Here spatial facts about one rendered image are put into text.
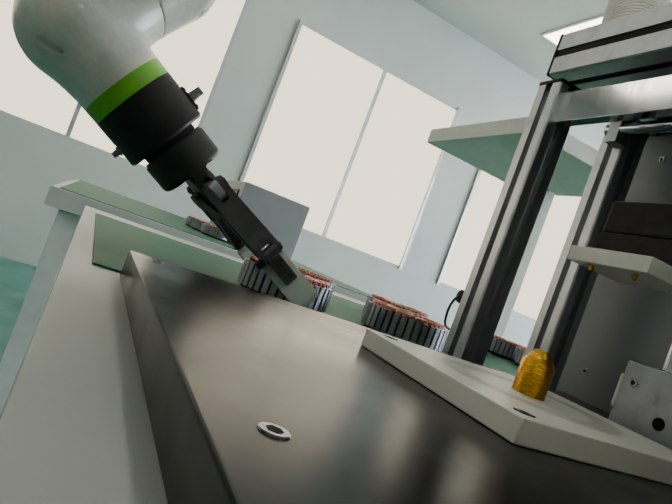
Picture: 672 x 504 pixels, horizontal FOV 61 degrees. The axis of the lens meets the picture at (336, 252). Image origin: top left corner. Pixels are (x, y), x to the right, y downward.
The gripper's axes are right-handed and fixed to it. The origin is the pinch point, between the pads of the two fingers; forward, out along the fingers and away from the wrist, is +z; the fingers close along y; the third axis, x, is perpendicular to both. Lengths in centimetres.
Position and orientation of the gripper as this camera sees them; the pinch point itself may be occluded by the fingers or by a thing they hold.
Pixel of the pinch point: (283, 282)
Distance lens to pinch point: 68.1
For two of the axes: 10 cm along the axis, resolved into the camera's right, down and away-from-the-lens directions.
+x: -7.3, 6.5, -2.1
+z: 5.7, 7.5, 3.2
